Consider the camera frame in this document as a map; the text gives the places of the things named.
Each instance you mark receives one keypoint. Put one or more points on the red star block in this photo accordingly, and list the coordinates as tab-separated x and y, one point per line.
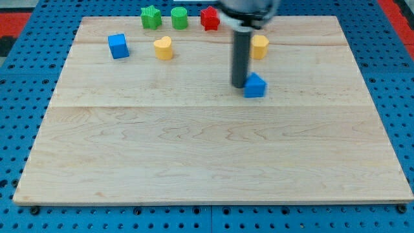
209	18

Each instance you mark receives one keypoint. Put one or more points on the green cylinder block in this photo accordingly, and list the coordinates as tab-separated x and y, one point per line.
179	18

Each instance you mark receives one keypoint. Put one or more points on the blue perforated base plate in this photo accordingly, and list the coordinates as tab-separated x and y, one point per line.
30	73

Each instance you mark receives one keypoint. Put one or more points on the wooden board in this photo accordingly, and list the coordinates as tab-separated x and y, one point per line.
139	131

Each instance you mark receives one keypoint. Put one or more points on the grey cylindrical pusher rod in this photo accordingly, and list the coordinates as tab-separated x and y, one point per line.
240	58

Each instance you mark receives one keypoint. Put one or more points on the yellow heart block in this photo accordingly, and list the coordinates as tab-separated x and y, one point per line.
163	48

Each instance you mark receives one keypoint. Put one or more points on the green star block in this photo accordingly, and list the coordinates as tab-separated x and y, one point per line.
151	17

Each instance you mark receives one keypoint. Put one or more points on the blue cube block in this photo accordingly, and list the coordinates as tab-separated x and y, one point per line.
118	46

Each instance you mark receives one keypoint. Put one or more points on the yellow pentagon block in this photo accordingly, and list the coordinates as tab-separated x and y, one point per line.
259	47

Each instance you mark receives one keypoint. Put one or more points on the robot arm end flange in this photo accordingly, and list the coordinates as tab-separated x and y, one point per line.
247	15

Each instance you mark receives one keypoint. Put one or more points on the blue triangular block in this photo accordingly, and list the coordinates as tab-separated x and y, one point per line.
254	86

